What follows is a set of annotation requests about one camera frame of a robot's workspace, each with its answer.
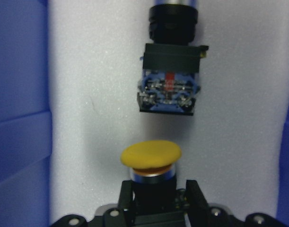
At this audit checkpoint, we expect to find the left blue plastic bin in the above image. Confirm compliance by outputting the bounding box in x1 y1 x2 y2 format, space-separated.
0 0 289 227

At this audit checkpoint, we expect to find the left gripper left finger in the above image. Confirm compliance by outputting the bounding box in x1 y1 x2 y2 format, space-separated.
117 180 136 221

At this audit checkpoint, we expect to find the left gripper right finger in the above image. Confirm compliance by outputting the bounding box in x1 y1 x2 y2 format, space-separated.
186 180 209 215

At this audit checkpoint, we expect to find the left white foam pad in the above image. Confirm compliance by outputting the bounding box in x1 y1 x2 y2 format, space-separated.
49 0 289 224

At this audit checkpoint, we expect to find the red push button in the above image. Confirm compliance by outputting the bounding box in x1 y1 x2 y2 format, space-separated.
137 0 209 115

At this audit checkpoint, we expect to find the yellow push button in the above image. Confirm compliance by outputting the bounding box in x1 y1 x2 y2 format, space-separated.
120 140 190 220

